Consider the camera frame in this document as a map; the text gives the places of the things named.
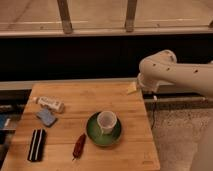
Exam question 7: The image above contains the white round wrist gripper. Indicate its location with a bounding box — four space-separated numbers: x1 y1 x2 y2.
137 73 159 92

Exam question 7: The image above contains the yellow wedge block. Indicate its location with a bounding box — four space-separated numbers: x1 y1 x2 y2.
127 82 137 94

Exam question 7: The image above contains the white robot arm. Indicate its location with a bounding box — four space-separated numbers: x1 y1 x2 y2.
137 50 213 171

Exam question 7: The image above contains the white plastic cup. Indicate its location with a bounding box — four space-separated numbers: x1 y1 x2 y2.
97 111 117 134

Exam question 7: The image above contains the green round plate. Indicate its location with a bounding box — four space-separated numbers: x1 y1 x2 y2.
85 111 123 148

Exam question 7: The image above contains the dark red chili pepper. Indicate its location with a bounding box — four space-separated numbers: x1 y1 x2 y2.
73 134 86 159

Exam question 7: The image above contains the blue sponge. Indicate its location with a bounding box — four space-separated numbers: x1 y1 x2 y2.
36 108 57 127

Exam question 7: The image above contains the black white striped block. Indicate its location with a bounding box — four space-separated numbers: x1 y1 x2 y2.
27 129 46 162

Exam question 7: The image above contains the blue object at left edge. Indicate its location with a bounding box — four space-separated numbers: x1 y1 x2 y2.
0 115 11 130

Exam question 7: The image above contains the black cable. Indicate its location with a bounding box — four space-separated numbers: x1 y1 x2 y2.
150 95 158 131

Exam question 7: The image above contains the right metal post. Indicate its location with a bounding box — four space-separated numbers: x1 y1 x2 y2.
124 0 137 32

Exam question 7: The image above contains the metal post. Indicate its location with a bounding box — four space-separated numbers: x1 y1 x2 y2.
57 0 73 34
124 0 137 32

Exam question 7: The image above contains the left metal post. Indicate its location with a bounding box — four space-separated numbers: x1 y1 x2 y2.
57 0 73 34

